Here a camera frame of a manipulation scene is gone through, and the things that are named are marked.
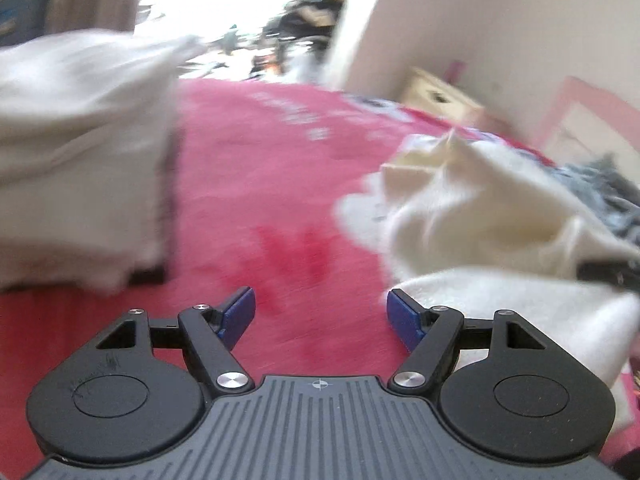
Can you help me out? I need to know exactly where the cream fluffy blanket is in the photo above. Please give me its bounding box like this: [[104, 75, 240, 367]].
[[333, 134, 639, 430]]

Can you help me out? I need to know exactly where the folded white clothes stack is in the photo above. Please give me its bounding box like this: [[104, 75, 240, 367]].
[[1, 29, 204, 292]]

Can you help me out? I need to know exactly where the wheelchair with piled clothes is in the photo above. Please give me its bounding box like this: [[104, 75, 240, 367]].
[[248, 0, 346, 79]]

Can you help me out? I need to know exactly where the grey hoodie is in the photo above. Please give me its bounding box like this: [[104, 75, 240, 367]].
[[547, 155, 640, 246]]

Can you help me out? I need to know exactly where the pink headboard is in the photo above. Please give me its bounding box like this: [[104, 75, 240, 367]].
[[530, 76, 639, 151]]

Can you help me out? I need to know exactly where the pink floral bed sheet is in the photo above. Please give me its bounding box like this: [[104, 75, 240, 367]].
[[0, 77, 640, 480]]

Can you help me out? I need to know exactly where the cream wooden nightstand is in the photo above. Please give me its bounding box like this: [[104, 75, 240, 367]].
[[400, 67, 484, 125]]

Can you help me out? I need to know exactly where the blue water jug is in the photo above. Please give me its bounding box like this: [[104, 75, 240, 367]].
[[0, 0, 48, 47]]

